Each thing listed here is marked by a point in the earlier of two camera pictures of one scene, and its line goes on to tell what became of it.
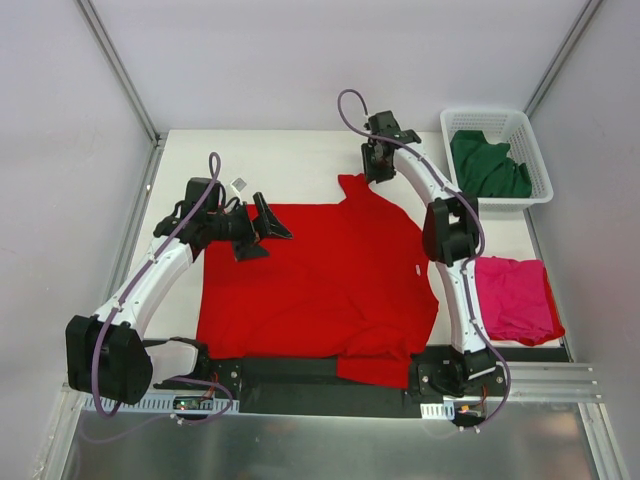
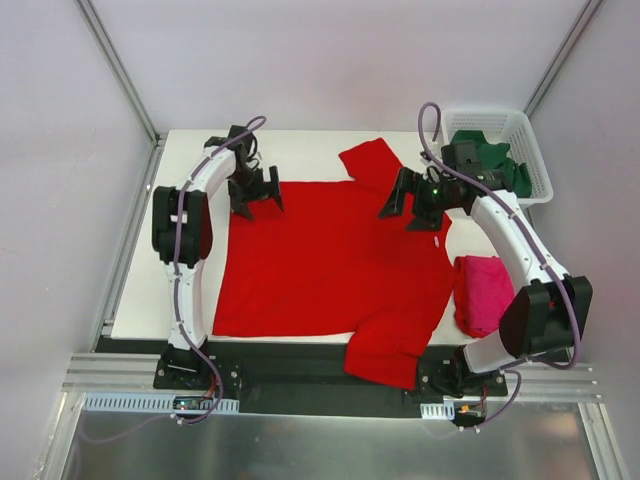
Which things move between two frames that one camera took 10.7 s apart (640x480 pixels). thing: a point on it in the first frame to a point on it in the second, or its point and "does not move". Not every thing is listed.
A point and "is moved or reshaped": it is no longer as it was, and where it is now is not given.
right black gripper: (378, 157) to (413, 198)
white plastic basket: (512, 127) does not move
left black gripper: (252, 228) to (254, 189)
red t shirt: (352, 284) is moved or reshaped
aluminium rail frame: (546, 430) does not move
